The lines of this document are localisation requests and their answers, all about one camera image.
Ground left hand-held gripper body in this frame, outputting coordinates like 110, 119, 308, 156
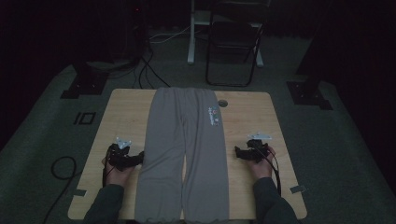
106, 136, 136, 172

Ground black folding chair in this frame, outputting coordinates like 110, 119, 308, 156
205, 0, 273, 89

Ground white floor cable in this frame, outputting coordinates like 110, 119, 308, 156
148, 25, 192, 44

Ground looped black floor cable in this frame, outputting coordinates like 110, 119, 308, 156
41, 155, 84, 224

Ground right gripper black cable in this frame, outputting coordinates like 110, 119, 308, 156
261, 148, 283, 198

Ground white metal stand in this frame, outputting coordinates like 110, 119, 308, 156
186, 0, 265, 68

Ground person's right hand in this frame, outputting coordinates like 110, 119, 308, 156
248, 146, 277, 181

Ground grey pants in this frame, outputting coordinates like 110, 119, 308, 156
134, 87, 231, 224

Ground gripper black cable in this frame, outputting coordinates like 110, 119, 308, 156
102, 145, 111, 189
261, 148, 283, 198

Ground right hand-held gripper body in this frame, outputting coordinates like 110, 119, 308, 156
247, 132, 273, 163

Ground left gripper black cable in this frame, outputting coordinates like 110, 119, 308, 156
102, 145, 111, 189

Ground person's left hand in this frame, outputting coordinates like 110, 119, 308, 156
102, 158, 136, 188

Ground black stand with base plate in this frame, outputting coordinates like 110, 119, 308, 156
60, 62, 109, 100
286, 27, 334, 111

